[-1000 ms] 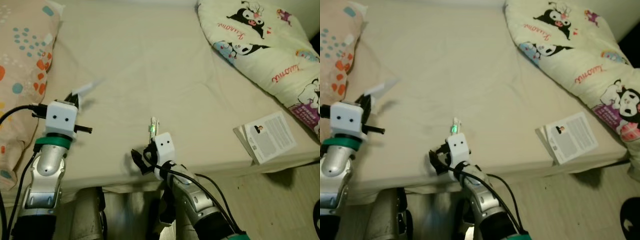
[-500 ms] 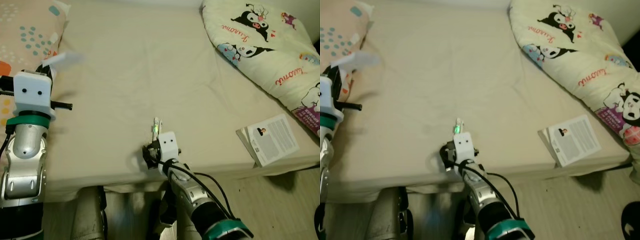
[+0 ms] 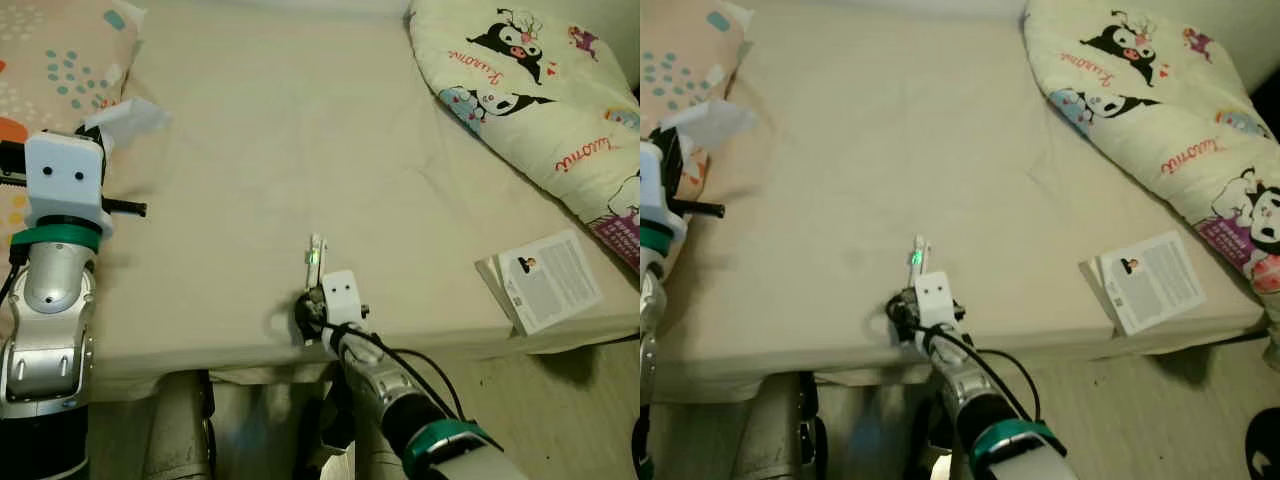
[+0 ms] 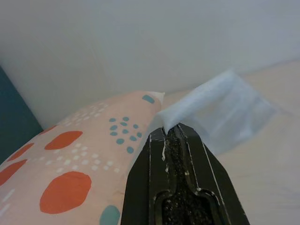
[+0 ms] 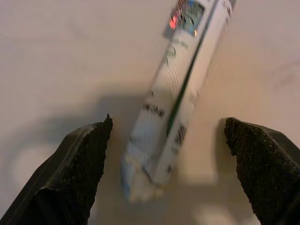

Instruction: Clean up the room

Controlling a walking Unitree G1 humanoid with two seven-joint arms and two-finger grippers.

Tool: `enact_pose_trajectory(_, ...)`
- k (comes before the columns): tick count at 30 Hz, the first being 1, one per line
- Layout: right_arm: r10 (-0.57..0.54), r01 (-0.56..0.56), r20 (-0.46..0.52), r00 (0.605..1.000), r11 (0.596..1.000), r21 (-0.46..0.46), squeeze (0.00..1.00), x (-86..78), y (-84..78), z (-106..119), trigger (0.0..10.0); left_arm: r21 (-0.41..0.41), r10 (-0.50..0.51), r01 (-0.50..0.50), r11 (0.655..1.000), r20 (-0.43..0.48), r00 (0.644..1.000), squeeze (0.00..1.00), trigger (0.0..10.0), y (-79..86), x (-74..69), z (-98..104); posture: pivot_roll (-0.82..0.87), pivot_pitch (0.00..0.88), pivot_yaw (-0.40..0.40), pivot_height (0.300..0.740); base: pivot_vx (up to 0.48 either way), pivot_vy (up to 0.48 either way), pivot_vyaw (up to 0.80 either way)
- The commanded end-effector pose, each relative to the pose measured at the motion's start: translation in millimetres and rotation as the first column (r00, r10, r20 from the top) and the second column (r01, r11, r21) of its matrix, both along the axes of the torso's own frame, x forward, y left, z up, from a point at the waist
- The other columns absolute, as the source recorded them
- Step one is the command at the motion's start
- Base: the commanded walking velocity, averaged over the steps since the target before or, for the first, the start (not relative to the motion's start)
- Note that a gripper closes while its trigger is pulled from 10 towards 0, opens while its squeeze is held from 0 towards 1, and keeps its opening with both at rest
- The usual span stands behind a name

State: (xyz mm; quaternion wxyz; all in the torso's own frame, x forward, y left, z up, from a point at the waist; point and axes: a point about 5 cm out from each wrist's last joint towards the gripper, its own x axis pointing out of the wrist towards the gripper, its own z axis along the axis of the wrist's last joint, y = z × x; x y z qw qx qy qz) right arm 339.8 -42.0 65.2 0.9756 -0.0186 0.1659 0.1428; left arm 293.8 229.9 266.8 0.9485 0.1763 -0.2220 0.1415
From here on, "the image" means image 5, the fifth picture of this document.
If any white green toothpaste tube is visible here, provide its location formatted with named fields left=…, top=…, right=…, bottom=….
left=120, top=0, right=237, bottom=203

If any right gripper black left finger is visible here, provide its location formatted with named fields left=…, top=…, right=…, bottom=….
left=0, top=113, right=114, bottom=225

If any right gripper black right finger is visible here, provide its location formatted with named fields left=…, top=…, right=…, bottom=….
left=224, top=116, right=300, bottom=225

